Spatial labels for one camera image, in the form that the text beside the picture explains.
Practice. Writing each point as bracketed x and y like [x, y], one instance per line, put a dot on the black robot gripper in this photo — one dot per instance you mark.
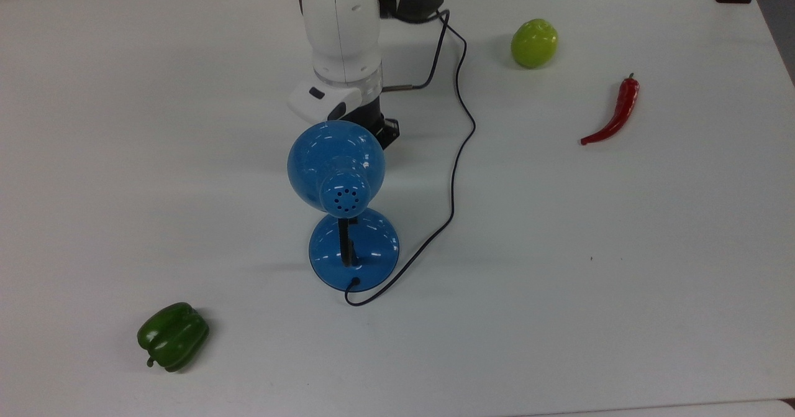
[376, 119]

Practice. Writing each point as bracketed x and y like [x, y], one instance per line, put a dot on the blue desk lamp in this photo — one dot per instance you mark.
[335, 156]

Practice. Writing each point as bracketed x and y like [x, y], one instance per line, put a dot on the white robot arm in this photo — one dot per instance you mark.
[341, 32]

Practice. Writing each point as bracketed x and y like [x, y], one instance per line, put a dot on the green apple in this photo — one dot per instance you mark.
[534, 43]

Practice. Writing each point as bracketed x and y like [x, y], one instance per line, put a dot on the red chili pepper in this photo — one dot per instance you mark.
[621, 112]

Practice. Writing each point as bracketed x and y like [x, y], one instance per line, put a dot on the green bell pepper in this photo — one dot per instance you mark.
[174, 336]

